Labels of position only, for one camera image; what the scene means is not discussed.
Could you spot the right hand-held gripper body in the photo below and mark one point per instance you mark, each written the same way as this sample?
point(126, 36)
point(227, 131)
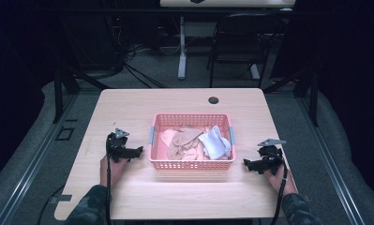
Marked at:
point(271, 154)

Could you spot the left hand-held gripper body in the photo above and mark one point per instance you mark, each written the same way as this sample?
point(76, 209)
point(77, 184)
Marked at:
point(116, 146)

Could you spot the pink plastic basket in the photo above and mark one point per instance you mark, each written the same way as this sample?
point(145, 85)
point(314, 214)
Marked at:
point(162, 164)

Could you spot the pink sock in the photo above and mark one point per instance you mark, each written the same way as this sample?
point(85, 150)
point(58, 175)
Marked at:
point(167, 137)

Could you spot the white sock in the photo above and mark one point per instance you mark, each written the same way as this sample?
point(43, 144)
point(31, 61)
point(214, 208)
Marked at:
point(215, 145)

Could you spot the tan sock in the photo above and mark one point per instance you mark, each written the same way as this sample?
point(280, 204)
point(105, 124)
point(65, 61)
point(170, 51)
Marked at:
point(184, 139)

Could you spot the person's left hand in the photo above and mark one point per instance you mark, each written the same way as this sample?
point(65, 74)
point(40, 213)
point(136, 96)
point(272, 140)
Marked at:
point(113, 172)

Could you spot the person's right hand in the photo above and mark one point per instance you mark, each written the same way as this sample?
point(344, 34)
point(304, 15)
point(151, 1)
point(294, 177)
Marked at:
point(281, 181)

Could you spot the black metal stand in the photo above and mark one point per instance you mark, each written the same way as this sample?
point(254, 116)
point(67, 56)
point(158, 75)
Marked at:
point(61, 84)
point(309, 87)

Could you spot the white desk leg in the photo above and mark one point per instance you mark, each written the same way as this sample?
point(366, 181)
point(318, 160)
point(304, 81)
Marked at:
point(182, 50)

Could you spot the black chair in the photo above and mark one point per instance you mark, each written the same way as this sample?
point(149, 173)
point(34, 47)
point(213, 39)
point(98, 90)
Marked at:
point(242, 43)

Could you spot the light background desk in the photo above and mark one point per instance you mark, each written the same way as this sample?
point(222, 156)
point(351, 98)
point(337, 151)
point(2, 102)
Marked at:
point(228, 3)

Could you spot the black floor socket frame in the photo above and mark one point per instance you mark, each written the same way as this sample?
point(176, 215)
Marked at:
point(65, 133)

